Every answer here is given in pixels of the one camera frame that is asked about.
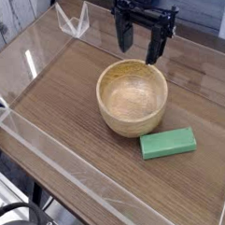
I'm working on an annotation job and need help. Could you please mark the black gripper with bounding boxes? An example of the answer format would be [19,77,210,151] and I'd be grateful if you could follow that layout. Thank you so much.
[112,0,179,65]

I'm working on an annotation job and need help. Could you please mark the brown wooden bowl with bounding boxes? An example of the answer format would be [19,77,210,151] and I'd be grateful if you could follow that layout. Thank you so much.
[96,59,169,138]

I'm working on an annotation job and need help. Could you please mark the black table leg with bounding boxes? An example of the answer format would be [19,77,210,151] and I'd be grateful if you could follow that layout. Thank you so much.
[32,183,43,206]

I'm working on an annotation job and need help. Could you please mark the green rectangular block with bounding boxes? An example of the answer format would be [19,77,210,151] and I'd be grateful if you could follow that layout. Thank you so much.
[140,127,197,160]

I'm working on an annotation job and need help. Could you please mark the clear acrylic corner bracket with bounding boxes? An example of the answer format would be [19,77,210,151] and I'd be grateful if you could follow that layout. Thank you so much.
[55,2,90,38]

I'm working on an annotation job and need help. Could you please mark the black cable bottom left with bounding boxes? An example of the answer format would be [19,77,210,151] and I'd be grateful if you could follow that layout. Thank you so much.
[0,201,45,225]

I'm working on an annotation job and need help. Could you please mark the clear acrylic front wall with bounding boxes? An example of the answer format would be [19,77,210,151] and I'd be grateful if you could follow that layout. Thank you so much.
[0,87,175,225]

